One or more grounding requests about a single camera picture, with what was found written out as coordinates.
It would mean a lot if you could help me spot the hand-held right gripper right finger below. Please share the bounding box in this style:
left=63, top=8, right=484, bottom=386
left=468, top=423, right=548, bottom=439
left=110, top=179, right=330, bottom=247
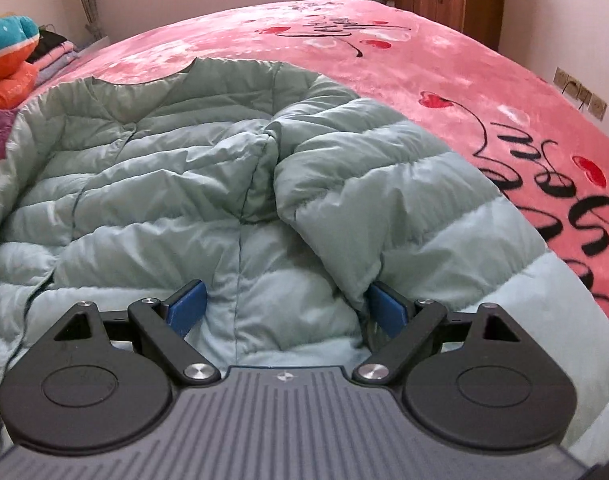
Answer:
left=353, top=280, right=528, bottom=387

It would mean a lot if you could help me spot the teal and orange quilt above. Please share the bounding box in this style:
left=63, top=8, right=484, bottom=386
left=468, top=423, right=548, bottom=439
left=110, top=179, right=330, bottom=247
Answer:
left=0, top=16, right=41, bottom=111

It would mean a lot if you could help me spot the stack of folded clothes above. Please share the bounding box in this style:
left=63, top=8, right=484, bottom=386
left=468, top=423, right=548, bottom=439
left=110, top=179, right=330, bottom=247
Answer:
left=27, top=25, right=81, bottom=84

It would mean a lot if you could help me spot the pink printed blanket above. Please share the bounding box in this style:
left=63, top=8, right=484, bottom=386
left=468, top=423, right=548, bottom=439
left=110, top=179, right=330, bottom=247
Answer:
left=14, top=0, right=609, bottom=361

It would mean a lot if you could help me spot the row of wall sockets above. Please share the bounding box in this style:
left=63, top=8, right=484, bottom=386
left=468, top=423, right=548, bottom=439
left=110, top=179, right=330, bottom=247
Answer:
left=553, top=66, right=608, bottom=121

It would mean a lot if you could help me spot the pale green puffer jacket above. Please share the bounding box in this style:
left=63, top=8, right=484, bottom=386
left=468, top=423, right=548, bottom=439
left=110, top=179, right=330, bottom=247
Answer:
left=0, top=56, right=609, bottom=480

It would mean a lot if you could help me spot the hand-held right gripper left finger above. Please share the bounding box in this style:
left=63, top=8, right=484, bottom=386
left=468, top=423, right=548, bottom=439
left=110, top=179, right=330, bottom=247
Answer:
left=50, top=280, right=222, bottom=388

